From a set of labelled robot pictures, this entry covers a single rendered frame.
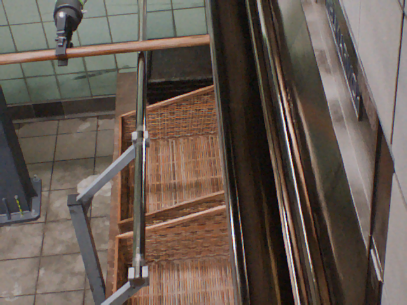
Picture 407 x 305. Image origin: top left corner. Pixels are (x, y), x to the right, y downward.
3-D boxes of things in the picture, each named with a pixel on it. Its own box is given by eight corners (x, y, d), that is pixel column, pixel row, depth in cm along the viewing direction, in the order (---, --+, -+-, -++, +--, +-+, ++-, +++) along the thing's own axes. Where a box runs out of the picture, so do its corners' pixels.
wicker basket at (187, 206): (250, 131, 309) (247, 72, 291) (269, 241, 267) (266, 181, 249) (123, 144, 310) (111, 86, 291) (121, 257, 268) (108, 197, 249)
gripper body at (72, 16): (76, 5, 263) (74, 21, 256) (81, 27, 268) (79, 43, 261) (53, 7, 263) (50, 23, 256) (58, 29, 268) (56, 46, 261)
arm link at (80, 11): (55, 21, 273) (49, -3, 267) (89, 18, 273) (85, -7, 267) (53, 31, 268) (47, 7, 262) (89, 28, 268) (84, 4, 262)
